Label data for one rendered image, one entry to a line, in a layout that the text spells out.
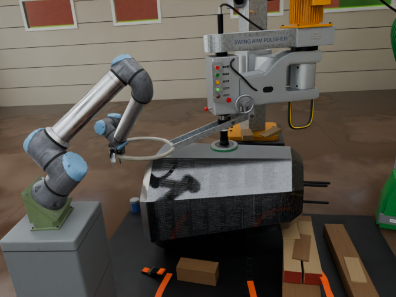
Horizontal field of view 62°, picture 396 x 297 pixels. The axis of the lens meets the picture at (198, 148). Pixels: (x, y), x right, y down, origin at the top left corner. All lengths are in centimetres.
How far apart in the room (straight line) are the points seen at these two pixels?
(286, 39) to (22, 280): 224
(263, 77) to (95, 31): 691
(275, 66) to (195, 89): 623
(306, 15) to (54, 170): 195
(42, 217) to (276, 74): 182
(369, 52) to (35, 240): 852
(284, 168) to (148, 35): 674
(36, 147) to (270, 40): 167
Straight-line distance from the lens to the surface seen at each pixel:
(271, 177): 241
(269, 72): 255
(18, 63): 1002
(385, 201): 335
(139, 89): 175
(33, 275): 203
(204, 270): 256
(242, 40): 244
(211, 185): 241
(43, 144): 184
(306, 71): 270
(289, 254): 256
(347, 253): 286
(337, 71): 909
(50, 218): 191
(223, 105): 246
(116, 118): 231
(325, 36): 271
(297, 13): 267
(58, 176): 180
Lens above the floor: 181
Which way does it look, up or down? 21 degrees down
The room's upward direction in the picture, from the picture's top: 4 degrees counter-clockwise
